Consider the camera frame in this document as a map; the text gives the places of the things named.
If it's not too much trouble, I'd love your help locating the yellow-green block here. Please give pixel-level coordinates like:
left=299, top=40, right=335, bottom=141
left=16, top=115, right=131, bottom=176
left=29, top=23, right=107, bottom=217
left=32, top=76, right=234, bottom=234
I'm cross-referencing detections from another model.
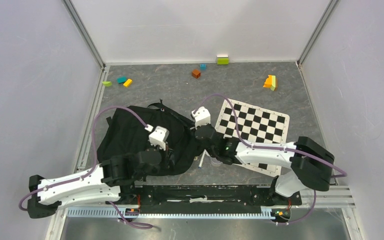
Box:
left=270, top=75, right=278, bottom=91

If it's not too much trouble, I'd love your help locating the purple cable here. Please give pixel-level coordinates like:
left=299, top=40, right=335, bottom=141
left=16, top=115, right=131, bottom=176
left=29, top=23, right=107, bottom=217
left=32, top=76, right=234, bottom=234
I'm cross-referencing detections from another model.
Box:
left=18, top=105, right=151, bottom=212
left=195, top=93, right=348, bottom=179

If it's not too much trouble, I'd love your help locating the teal block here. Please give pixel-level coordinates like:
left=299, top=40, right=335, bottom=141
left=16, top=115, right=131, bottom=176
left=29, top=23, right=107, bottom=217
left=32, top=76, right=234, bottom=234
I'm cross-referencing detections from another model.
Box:
left=117, top=76, right=127, bottom=84

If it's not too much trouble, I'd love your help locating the white blue marker pen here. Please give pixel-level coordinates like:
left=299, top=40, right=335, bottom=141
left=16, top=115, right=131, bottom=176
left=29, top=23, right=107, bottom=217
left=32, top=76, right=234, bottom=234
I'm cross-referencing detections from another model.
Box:
left=198, top=150, right=207, bottom=169

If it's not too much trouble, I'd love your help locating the white cable duct strip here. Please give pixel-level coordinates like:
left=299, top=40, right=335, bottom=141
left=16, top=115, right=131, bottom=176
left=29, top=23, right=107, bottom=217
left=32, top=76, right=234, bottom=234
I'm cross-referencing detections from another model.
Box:
left=66, top=206, right=279, bottom=220

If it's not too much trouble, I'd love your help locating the black student backpack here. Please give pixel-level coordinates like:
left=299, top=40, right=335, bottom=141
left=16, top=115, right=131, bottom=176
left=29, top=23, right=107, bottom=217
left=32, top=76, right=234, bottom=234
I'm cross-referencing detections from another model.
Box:
left=97, top=102, right=204, bottom=176

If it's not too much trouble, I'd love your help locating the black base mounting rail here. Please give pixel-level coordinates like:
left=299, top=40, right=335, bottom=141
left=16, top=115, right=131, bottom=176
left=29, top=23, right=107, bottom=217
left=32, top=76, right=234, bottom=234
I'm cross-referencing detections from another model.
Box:
left=116, top=184, right=302, bottom=214

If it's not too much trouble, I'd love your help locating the green half-round block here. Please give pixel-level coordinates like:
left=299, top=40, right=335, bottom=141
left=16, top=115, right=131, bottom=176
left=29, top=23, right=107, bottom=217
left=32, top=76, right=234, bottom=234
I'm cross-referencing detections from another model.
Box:
left=102, top=81, right=112, bottom=87

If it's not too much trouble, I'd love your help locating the small blue cube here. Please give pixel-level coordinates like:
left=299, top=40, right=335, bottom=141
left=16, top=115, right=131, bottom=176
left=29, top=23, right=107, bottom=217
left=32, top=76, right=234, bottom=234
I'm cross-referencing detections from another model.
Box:
left=199, top=63, right=207, bottom=71

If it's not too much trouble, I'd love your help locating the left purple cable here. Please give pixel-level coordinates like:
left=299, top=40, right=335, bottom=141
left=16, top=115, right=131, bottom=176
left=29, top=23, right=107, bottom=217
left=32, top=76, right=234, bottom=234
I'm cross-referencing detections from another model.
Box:
left=18, top=105, right=151, bottom=212

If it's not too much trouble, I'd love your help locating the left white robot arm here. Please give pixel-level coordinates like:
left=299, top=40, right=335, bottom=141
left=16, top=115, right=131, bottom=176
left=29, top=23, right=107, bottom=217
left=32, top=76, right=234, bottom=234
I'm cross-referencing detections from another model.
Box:
left=26, top=147, right=174, bottom=219

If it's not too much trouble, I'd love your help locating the clear paperclip jar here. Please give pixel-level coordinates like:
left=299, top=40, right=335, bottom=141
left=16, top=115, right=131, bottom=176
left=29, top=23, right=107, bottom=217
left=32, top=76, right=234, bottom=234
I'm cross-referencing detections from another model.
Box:
left=210, top=158, right=223, bottom=167

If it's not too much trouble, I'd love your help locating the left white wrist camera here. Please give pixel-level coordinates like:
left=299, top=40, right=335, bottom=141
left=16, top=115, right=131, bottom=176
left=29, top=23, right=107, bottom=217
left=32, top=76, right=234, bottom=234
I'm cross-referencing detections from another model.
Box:
left=145, top=124, right=170, bottom=151

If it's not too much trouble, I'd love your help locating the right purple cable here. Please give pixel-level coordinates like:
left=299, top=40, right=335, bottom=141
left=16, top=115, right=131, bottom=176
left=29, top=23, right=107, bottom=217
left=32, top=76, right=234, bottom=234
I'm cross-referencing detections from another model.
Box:
left=195, top=93, right=348, bottom=179

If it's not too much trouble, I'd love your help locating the black white chessboard mat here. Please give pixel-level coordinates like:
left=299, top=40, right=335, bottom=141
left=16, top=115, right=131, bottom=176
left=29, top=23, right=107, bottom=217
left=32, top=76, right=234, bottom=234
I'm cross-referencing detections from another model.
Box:
left=214, top=97, right=291, bottom=176

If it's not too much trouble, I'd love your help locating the brown cube block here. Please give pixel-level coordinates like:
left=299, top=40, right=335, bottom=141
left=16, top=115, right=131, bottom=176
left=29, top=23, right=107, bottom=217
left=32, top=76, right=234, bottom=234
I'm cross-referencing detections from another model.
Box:
left=191, top=69, right=201, bottom=79

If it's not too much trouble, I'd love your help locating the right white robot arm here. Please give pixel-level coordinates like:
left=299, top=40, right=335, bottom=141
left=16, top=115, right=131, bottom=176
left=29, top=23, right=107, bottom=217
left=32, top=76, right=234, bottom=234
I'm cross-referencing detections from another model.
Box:
left=194, top=124, right=334, bottom=204

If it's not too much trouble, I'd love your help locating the orange stepped block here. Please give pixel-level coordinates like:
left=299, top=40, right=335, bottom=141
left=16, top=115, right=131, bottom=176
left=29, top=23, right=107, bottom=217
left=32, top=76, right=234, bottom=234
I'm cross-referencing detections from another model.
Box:
left=263, top=75, right=273, bottom=88

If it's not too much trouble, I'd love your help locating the yellow small block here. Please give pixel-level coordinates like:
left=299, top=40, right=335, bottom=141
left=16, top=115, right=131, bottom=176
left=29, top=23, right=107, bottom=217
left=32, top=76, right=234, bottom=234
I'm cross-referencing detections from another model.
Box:
left=123, top=78, right=133, bottom=88

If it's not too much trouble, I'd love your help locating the green white block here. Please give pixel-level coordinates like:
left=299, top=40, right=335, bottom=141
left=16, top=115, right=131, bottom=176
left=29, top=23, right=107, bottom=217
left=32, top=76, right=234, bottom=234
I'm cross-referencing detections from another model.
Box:
left=216, top=54, right=230, bottom=65

